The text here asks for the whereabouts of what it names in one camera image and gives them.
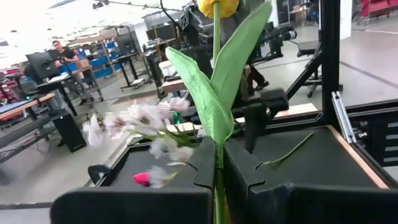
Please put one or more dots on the person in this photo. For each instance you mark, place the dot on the person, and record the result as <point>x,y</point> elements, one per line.
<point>259,84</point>
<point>66,54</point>

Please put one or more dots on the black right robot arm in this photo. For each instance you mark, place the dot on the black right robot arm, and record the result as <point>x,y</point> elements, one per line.
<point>267,99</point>

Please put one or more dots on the black background robot arm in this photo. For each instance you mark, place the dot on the black background robot arm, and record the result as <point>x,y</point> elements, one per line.
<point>280,34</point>

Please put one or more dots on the black background machine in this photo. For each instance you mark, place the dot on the black background machine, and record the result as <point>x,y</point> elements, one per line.
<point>199,28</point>

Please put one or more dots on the wooden table board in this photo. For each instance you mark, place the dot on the wooden table board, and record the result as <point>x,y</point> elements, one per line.
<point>298,109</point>

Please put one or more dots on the black frame clip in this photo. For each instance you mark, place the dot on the black frame clip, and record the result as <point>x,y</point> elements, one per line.
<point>98,174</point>

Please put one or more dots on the yellow artificial tulip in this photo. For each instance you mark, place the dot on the yellow artificial tulip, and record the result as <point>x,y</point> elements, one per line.
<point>217,109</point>

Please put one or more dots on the black computer tower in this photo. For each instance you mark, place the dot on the black computer tower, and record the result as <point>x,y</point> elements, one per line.
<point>70,132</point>

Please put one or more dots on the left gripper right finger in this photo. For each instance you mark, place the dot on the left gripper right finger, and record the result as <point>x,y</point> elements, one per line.
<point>295,205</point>

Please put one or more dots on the white box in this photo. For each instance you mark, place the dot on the white box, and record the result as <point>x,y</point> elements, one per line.
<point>168,68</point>

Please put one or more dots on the red storage cart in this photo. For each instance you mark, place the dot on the red storage cart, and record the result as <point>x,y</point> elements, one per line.
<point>379,6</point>

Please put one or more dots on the silver metal bracket strip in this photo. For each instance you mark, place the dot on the silver metal bracket strip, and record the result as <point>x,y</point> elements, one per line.
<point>343,118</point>

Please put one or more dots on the black desktop monitor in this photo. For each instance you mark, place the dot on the black desktop monitor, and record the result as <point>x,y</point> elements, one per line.
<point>42,65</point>

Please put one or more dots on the wooden top desk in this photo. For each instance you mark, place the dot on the wooden top desk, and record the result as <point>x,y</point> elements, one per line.
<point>28,104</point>

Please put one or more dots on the blue storage bins shelf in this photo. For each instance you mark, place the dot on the blue storage bins shelf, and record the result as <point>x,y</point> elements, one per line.
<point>102,71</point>

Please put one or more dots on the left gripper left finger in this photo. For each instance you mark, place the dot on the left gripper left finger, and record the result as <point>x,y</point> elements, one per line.
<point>140,205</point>

